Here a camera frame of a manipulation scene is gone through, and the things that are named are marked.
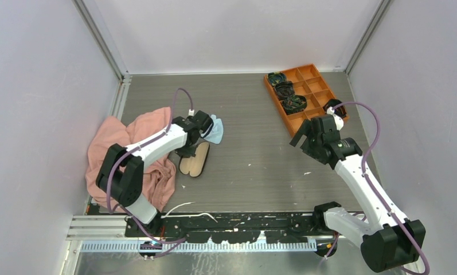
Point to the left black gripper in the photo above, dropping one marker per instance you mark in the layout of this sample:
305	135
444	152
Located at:
183	153

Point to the slotted cable duct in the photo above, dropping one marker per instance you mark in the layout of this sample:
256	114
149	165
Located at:
209	247

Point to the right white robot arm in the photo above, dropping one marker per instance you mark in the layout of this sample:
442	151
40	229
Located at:
387	238

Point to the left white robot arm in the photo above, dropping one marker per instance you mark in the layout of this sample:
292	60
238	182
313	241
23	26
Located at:
121	174

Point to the orange compartment tray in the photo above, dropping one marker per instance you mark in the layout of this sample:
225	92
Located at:
299	93

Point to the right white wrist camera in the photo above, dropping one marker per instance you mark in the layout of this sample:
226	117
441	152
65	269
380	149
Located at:
339	122

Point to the rolled dark belt top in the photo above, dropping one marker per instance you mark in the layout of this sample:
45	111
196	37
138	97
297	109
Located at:
274	78

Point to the black glasses case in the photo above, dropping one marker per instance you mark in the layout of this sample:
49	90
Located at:
194	165

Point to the light blue cleaning cloth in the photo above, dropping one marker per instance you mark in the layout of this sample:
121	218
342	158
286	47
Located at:
217	132

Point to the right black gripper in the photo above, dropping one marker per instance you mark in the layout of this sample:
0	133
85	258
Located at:
307	129

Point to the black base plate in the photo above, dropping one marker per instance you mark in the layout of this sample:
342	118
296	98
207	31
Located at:
233	227

